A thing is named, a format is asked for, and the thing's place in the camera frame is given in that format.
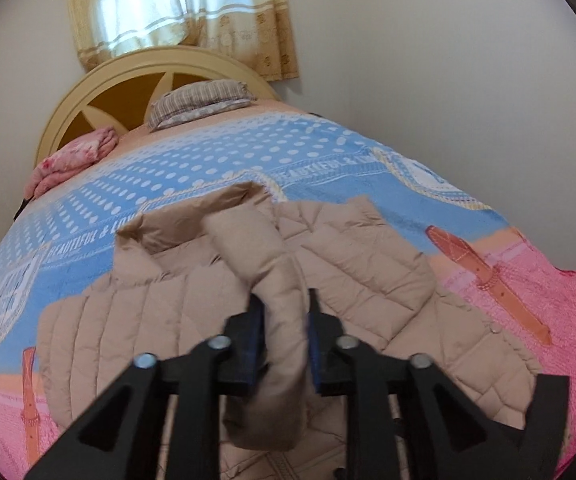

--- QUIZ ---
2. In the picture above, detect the blue pink printed blanket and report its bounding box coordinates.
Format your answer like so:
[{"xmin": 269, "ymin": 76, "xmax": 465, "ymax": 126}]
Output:
[{"xmin": 0, "ymin": 97, "xmax": 576, "ymax": 480}]

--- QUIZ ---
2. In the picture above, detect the grey striped pillow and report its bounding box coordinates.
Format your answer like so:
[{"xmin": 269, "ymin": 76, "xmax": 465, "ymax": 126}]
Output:
[{"xmin": 148, "ymin": 80, "xmax": 258, "ymax": 131}]

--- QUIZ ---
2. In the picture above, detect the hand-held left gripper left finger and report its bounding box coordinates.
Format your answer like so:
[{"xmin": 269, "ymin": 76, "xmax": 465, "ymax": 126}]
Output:
[{"xmin": 23, "ymin": 294, "xmax": 270, "ymax": 480}]

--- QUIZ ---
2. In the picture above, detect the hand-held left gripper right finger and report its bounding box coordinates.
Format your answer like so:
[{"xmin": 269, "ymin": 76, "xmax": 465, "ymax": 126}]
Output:
[{"xmin": 308, "ymin": 288, "xmax": 571, "ymax": 480}]

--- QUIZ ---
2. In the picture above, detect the cream wooden headboard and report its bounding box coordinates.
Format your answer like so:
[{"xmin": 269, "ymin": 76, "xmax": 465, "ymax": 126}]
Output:
[{"xmin": 35, "ymin": 45, "xmax": 276, "ymax": 168}]

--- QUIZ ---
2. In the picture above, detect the pink floral folded blanket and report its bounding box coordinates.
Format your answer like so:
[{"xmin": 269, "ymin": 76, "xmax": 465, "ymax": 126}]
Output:
[{"xmin": 24, "ymin": 127, "xmax": 120, "ymax": 200}]

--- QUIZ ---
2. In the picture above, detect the beige quilted puffer jacket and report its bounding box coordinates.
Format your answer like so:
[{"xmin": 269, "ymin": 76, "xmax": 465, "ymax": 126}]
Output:
[{"xmin": 35, "ymin": 182, "xmax": 544, "ymax": 480}]

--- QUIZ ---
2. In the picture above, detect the cream patterned curtain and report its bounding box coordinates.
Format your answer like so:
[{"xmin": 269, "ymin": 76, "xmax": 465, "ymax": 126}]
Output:
[{"xmin": 63, "ymin": 0, "xmax": 300, "ymax": 81}]

